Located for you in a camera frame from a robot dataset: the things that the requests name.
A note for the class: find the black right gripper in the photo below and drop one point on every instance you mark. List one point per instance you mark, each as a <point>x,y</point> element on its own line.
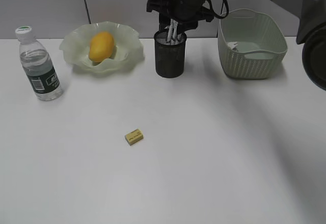
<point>187,13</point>

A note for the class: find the grey grip ballpoint pen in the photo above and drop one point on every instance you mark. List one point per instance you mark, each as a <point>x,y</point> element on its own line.
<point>170,33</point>

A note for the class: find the waste paper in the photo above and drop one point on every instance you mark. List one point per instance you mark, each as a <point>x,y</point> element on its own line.
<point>233,45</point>

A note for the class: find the yellow mango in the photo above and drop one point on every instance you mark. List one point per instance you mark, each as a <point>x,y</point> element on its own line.
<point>101,47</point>

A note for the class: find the clear water bottle green label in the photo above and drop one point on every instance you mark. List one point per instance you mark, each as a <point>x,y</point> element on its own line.
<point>38,65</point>

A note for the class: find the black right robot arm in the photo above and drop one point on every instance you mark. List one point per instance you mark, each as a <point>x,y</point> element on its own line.
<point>311,31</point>

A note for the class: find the black mesh pen holder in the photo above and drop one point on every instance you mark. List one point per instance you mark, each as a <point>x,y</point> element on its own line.
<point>169,59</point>

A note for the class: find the pale green wavy glass plate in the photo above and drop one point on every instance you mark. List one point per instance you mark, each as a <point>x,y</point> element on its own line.
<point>127,52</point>

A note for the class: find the pale green woven basket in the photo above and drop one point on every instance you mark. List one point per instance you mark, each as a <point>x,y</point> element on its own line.
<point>261,45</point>

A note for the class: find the yellow eraser middle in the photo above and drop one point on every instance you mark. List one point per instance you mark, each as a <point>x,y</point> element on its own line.
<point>134,137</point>

